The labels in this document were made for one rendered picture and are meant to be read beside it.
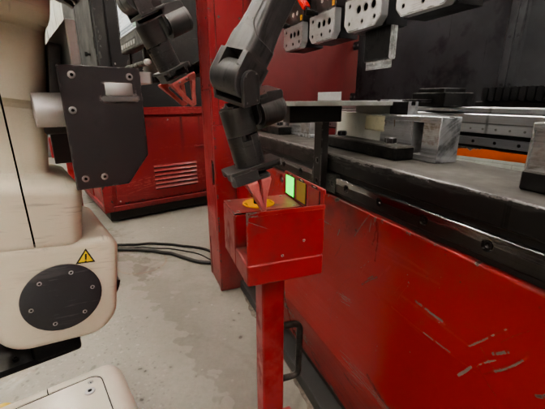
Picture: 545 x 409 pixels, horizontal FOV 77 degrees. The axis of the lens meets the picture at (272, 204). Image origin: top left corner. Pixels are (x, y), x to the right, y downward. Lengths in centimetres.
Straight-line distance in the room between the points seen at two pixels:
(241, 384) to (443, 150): 106
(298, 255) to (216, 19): 126
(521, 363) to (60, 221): 67
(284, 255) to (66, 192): 38
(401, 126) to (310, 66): 105
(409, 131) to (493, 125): 26
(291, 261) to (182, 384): 89
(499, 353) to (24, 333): 68
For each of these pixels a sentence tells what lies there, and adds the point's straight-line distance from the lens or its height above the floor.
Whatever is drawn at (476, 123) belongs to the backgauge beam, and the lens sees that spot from 106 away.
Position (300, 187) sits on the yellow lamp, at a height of 82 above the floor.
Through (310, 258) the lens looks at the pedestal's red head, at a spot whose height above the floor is 70.
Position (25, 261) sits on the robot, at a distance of 58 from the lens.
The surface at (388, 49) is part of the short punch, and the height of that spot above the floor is 112.
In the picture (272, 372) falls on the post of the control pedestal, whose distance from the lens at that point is 92.
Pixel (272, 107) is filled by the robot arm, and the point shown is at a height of 99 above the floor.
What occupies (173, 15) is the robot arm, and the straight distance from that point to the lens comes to 93.
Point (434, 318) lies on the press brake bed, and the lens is 70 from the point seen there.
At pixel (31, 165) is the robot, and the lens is 59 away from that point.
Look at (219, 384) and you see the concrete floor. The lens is 143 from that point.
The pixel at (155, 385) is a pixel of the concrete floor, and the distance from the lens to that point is 148.
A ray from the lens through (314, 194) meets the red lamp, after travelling 69.
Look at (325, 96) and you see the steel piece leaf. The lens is 91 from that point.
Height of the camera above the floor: 100
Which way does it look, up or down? 17 degrees down
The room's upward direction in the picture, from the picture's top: straight up
